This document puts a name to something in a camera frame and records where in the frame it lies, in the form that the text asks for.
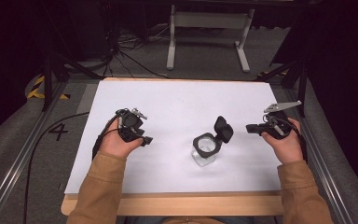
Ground person's right hand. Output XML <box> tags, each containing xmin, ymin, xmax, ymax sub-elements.
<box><xmin>260</xmin><ymin>117</ymin><xmax>305</xmax><ymax>165</ymax></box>

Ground black tripod stand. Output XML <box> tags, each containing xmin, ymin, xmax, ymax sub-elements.
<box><xmin>40</xmin><ymin>0</ymin><xmax>105</xmax><ymax>112</ymax></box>
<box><xmin>255</xmin><ymin>46</ymin><xmax>310</xmax><ymax>119</ymax></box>

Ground white table sheet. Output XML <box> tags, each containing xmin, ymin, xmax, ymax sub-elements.
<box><xmin>64</xmin><ymin>79</ymin><xmax>283</xmax><ymax>196</ymax></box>

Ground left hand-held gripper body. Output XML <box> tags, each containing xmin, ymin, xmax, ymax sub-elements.
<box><xmin>115</xmin><ymin>107</ymin><xmax>148</xmax><ymax>144</ymax></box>

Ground clear jar with black lid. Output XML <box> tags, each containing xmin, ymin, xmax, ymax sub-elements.
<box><xmin>190</xmin><ymin>115</ymin><xmax>235</xmax><ymax>168</ymax></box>

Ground white metal table frame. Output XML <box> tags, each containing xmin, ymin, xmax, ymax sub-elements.
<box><xmin>166</xmin><ymin>4</ymin><xmax>256</xmax><ymax>74</ymax></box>

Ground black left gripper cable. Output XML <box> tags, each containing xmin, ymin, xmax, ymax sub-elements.
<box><xmin>22</xmin><ymin>109</ymin><xmax>129</xmax><ymax>224</ymax></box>

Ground black floor cables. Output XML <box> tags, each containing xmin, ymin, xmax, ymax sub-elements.
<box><xmin>101</xmin><ymin>22</ymin><xmax>172</xmax><ymax>80</ymax></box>

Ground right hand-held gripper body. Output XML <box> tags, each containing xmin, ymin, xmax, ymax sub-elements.
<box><xmin>260</xmin><ymin>99</ymin><xmax>303</xmax><ymax>140</ymax></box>

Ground person's left hand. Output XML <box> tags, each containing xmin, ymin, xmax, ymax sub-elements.
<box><xmin>97</xmin><ymin>119</ymin><xmax>145</xmax><ymax>160</ymax></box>

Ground yellow black hazard tape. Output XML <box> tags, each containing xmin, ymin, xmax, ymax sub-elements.
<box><xmin>26</xmin><ymin>75</ymin><xmax>71</xmax><ymax>101</ymax></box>

